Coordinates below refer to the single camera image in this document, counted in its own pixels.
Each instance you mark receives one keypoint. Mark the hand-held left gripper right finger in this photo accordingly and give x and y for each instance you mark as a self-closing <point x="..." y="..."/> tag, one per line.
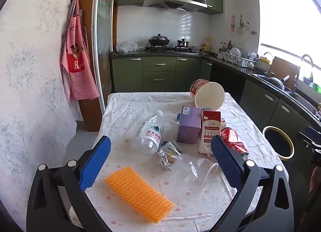
<point x="225" y="161"/>

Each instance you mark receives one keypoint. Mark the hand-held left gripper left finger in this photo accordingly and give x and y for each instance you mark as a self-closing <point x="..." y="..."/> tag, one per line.
<point x="96" y="161"/>

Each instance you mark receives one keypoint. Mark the crushed red drink can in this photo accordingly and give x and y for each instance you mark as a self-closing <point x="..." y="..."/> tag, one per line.
<point x="233" y="138"/>

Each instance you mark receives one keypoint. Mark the yellow-rimmed blue trash bin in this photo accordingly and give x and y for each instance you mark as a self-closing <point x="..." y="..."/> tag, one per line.
<point x="278" y="144"/>

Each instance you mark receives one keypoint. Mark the white and red milk carton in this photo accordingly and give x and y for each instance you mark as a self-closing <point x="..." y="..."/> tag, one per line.
<point x="209" y="131"/>

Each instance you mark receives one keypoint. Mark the clear plastic cup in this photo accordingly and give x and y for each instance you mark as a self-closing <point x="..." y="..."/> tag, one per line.
<point x="190" y="169"/>

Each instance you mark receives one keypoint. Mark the white cup with red print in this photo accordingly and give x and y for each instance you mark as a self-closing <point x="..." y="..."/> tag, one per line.
<point x="223" y="122"/>

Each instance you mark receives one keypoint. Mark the purple cardboard box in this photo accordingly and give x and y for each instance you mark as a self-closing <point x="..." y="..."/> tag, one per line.
<point x="188" y="126"/>

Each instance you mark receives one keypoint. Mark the orange foam fruit net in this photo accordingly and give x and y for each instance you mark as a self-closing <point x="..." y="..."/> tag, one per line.
<point x="138" y="193"/>

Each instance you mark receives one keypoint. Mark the small white snack wrapper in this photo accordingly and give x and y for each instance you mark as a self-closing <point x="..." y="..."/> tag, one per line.
<point x="173" y="148"/>

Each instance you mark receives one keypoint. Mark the clear plastic water bottle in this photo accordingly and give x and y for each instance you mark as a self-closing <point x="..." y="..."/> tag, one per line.
<point x="148" y="134"/>

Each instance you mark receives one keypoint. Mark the silver snack wrapper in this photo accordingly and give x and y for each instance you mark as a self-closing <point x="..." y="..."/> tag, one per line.
<point x="163" y="159"/>

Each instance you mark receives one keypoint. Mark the grey-blue packet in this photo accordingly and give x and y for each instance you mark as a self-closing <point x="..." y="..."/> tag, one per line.
<point x="178" y="117"/>

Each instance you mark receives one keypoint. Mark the red paper noodle bowl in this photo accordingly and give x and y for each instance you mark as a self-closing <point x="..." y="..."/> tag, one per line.
<point x="208" y="95"/>

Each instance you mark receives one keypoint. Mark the steel kitchen sink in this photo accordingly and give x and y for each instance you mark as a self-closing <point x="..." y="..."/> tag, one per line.
<point x="301" y="101"/>

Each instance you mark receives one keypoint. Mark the green sponge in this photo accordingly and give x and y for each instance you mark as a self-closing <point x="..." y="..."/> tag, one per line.
<point x="313" y="84"/>

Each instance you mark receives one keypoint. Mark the white floral tablecloth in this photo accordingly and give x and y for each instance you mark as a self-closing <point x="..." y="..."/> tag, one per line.
<point x="130" y="104"/>

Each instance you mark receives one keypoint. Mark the wooden cutting board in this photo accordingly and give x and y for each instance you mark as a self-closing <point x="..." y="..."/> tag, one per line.
<point x="283" y="66"/>

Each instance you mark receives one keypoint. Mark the tall chrome faucet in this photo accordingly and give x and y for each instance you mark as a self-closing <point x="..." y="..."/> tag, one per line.
<point x="309" y="59"/>

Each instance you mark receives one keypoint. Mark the yellow cloth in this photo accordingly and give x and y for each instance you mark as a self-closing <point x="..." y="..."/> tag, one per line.
<point x="265" y="59"/>

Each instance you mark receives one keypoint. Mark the red checked apron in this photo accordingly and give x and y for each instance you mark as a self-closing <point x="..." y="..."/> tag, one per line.
<point x="75" y="66"/>

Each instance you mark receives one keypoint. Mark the green base cabinets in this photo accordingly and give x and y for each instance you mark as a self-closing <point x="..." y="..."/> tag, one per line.
<point x="158" y="79"/>

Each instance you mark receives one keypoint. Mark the white dish rack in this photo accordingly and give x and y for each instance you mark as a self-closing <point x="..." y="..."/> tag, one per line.
<point x="238" y="59"/>

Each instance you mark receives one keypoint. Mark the dark sauce bottle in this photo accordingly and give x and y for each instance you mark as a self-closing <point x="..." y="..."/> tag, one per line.
<point x="229" y="46"/>

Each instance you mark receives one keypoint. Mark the yellow bottle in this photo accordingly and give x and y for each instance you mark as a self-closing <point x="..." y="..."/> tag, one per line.
<point x="207" y="45"/>

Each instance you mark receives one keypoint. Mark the clear plastic bag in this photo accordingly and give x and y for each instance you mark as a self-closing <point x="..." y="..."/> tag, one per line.
<point x="126" y="47"/>

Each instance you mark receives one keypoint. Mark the window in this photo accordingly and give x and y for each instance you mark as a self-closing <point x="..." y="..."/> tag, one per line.
<point x="288" y="21"/>

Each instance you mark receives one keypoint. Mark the small steel pot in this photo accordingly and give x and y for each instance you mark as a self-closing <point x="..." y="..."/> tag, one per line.
<point x="183" y="43"/>

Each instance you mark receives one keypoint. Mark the black gas stove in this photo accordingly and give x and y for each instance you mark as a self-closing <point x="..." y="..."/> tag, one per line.
<point x="168" y="49"/>

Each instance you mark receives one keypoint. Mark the glass sliding door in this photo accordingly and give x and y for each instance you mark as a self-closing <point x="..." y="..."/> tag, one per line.
<point x="104" y="34"/>

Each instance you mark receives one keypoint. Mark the black wok with lid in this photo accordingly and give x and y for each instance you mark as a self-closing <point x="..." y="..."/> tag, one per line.
<point x="158" y="40"/>

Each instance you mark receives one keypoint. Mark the pink wall hanging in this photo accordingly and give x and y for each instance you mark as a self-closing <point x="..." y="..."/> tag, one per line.
<point x="233" y="25"/>

